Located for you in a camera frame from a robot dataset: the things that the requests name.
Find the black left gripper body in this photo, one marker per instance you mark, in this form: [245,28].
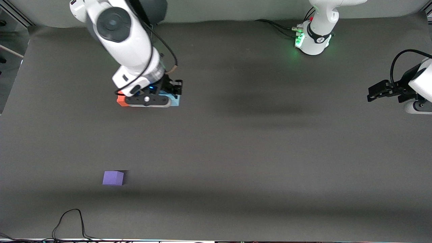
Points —
[402,90]

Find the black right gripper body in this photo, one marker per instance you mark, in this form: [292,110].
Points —
[166,83]

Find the light blue foam block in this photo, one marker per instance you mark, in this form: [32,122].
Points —
[176,101]

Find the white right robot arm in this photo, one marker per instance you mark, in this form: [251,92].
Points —
[128,44]

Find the orange foam block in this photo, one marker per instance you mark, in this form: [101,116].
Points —
[121,101]

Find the purple foam block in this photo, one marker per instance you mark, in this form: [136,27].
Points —
[112,178]

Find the dark grey table mat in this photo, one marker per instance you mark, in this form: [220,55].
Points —
[236,152]

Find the aluminium frame bar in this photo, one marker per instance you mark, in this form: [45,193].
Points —
[17,14]

